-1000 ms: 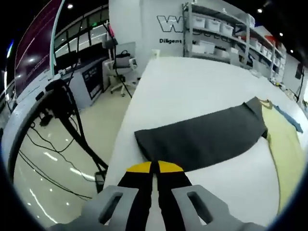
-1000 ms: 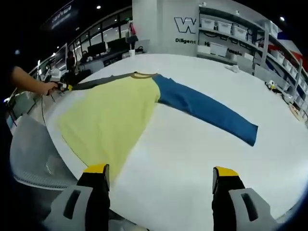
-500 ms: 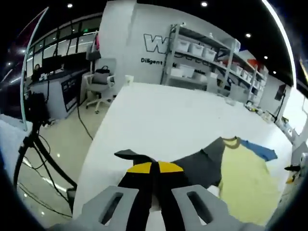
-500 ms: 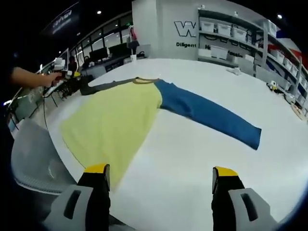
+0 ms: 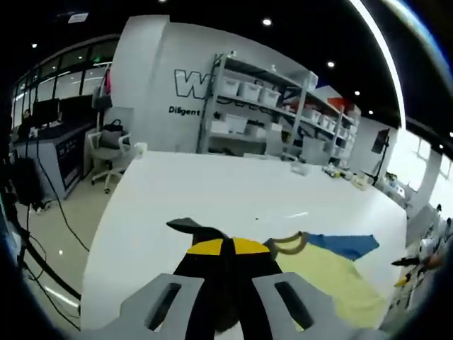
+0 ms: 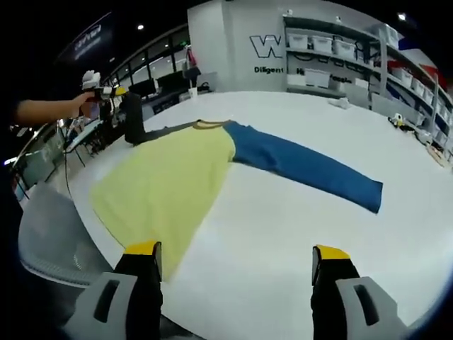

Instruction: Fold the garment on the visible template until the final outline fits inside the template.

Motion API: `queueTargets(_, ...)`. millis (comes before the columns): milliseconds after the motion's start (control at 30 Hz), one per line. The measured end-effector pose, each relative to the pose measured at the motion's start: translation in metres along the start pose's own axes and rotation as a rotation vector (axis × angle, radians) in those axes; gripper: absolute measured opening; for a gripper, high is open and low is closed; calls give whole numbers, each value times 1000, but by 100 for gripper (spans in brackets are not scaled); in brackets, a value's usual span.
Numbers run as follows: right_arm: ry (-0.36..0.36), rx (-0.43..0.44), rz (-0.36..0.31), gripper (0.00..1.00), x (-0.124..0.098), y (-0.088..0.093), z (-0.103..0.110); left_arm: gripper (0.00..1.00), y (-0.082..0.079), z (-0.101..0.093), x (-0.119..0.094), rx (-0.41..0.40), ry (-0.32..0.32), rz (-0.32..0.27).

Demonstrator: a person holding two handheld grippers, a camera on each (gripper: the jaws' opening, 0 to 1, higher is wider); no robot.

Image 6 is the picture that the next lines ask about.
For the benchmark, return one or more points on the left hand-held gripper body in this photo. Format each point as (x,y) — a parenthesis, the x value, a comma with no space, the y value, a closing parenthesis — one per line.
(90,80)

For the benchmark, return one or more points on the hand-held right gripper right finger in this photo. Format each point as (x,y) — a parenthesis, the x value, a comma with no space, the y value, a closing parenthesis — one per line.
(329,283)

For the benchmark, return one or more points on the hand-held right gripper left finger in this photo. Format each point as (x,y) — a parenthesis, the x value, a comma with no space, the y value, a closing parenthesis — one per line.
(141,280)

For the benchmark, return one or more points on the yellow blue grey garment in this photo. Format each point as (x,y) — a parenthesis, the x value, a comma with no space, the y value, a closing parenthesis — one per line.
(170,170)

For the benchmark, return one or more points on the person's left hand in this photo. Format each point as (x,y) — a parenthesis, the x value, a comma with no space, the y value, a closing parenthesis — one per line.
(83,103)

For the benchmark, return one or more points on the black computer monitor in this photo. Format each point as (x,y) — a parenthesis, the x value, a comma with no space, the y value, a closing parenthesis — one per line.
(142,86)
(170,81)

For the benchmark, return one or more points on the dark hanging banner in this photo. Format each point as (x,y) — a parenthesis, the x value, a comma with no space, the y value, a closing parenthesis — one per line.
(88,37)

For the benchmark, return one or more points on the grey reception counter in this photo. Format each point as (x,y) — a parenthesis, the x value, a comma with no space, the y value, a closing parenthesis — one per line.
(166,101)

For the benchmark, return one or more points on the white cup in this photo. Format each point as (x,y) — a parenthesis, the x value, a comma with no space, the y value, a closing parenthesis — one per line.
(193,94)

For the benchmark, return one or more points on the red hanging cloth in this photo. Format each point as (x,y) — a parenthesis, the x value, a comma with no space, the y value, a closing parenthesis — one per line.
(192,57)

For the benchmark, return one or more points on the grey chair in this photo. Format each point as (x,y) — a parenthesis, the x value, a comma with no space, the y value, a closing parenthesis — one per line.
(46,230)

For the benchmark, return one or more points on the wooden board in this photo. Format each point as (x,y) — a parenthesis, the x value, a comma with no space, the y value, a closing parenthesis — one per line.
(438,154)

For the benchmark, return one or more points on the spare yellow white gripper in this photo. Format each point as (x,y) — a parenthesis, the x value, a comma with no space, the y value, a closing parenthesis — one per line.
(398,121)

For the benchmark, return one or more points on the white crumpled cloth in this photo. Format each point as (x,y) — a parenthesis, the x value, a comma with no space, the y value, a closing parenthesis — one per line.
(339,102)

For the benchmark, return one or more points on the row of white storage bins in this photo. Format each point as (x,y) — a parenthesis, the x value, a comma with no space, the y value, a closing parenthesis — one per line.
(322,42)

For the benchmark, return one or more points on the grey shelving rack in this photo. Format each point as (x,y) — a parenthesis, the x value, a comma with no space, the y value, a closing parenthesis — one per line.
(380,60)

